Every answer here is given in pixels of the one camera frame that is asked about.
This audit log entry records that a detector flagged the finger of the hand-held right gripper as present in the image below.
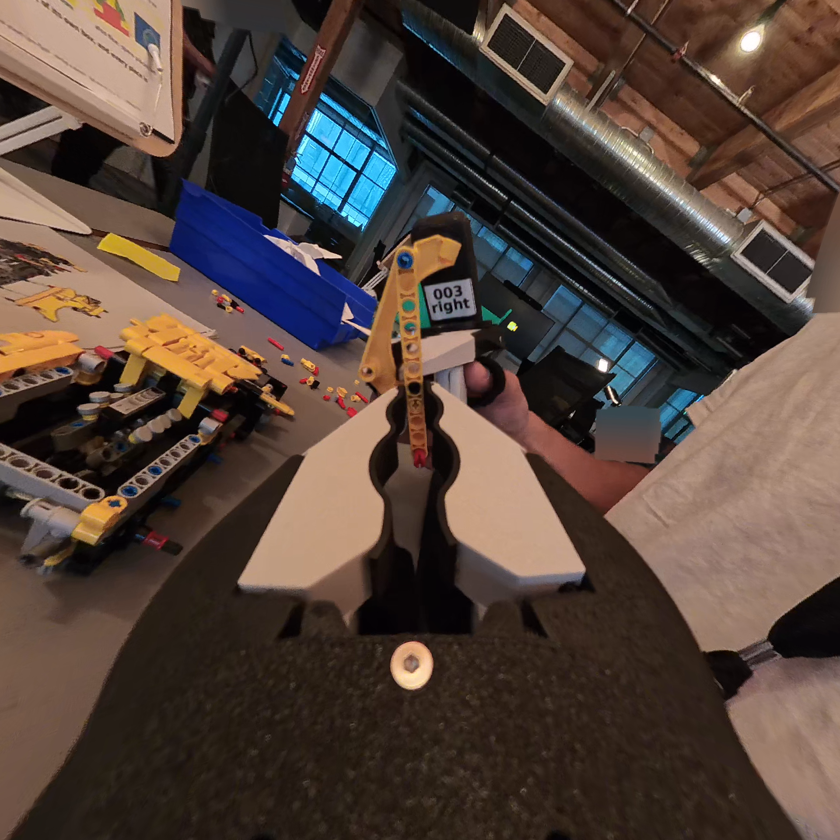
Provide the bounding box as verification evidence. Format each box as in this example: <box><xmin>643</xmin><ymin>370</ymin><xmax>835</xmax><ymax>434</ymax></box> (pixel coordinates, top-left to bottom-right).
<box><xmin>422</xmin><ymin>330</ymin><xmax>479</xmax><ymax>379</ymax></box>

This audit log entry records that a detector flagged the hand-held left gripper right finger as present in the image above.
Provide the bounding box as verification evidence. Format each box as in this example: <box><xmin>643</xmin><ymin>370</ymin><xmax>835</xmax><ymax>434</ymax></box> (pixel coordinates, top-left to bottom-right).
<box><xmin>420</xmin><ymin>382</ymin><xmax>587</xmax><ymax>634</ymax></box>

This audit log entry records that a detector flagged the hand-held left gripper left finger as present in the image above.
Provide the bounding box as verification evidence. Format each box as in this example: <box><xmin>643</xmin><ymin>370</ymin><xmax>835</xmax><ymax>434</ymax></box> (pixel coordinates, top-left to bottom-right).
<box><xmin>238</xmin><ymin>387</ymin><xmax>421</xmax><ymax>634</ymax></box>

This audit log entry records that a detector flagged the yellow arch panel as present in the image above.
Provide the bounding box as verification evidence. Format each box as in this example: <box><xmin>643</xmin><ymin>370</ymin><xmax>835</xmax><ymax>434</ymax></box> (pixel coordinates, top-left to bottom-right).
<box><xmin>359</xmin><ymin>235</ymin><xmax>464</xmax><ymax>398</ymax></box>

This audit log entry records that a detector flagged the yellow toy car model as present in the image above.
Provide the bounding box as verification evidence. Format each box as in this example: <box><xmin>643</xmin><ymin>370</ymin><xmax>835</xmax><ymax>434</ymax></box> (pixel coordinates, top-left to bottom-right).
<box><xmin>0</xmin><ymin>314</ymin><xmax>296</xmax><ymax>573</ymax></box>

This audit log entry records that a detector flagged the person's right forearm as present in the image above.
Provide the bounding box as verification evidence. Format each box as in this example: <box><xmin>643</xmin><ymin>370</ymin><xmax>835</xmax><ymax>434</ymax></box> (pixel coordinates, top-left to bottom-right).
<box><xmin>525</xmin><ymin>413</ymin><xmax>657</xmax><ymax>516</ymax></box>

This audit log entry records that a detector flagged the grey desk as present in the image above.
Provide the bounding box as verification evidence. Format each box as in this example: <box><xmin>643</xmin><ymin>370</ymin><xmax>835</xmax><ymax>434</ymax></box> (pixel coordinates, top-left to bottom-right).
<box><xmin>0</xmin><ymin>157</ymin><xmax>411</xmax><ymax>840</ymax></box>

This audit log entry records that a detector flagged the person's right hand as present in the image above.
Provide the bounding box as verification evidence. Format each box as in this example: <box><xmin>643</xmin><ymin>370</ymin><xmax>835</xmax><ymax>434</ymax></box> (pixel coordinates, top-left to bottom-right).
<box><xmin>462</xmin><ymin>362</ymin><xmax>547</xmax><ymax>448</ymax></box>

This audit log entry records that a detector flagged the scatter of small bricks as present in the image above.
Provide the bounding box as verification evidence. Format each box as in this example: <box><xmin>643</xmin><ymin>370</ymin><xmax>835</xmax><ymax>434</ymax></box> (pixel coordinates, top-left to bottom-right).
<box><xmin>210</xmin><ymin>287</ymin><xmax>371</xmax><ymax>419</ymax></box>

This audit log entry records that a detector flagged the paned window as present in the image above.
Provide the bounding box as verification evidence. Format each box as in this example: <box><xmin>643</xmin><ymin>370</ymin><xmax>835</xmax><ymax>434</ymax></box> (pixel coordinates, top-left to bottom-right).
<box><xmin>289</xmin><ymin>105</ymin><xmax>399</xmax><ymax>232</ymax></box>

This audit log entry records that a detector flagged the crumpled white paper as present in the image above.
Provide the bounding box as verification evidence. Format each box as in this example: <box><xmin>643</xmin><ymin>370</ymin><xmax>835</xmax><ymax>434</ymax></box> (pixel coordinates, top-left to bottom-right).
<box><xmin>262</xmin><ymin>231</ymin><xmax>376</xmax><ymax>337</ymax></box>

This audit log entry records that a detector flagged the blue storage bin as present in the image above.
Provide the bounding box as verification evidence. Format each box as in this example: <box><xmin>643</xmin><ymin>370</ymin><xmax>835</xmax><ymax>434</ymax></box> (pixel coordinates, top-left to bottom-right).
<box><xmin>169</xmin><ymin>179</ymin><xmax>379</xmax><ymax>352</ymax></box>

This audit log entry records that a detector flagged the person's white shirt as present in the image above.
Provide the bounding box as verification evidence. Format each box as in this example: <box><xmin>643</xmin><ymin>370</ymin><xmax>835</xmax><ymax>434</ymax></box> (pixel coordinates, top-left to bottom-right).
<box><xmin>604</xmin><ymin>311</ymin><xmax>840</xmax><ymax>840</ymax></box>

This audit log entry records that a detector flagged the white vent grille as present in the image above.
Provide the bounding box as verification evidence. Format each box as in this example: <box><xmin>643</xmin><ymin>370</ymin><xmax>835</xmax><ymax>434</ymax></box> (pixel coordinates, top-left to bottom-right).
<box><xmin>479</xmin><ymin>3</ymin><xmax>575</xmax><ymax>106</ymax></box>
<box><xmin>730</xmin><ymin>220</ymin><xmax>816</xmax><ymax>304</ymax></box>

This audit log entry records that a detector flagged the open instruction booklet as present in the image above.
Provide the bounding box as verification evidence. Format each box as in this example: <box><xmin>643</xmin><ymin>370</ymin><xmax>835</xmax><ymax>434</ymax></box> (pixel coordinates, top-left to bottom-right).
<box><xmin>0</xmin><ymin>220</ymin><xmax>217</xmax><ymax>368</ymax></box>

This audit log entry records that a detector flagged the yellow paper sheet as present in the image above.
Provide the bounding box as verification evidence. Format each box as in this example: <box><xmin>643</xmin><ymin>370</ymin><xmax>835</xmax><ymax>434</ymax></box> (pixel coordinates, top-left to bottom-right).
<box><xmin>97</xmin><ymin>232</ymin><xmax>181</xmax><ymax>283</ymax></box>

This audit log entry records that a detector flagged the wooden board document stand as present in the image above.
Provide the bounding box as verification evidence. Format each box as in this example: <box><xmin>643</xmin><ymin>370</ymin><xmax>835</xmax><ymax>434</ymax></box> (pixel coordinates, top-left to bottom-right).
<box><xmin>0</xmin><ymin>0</ymin><xmax>217</xmax><ymax>236</ymax></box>

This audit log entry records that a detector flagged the silver ventilation duct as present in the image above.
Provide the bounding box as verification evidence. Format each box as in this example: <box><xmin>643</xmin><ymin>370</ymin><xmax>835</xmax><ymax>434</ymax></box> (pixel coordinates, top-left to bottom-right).
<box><xmin>397</xmin><ymin>0</ymin><xmax>818</xmax><ymax>336</ymax></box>

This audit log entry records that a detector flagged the wooden post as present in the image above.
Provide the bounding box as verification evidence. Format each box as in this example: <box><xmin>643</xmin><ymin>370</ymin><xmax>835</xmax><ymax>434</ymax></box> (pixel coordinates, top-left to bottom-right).
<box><xmin>279</xmin><ymin>0</ymin><xmax>366</xmax><ymax>158</ymax></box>

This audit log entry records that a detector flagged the black strap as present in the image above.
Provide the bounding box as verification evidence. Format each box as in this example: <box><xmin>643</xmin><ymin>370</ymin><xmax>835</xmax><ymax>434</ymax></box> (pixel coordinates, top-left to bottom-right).
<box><xmin>703</xmin><ymin>577</ymin><xmax>840</xmax><ymax>702</ymax></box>

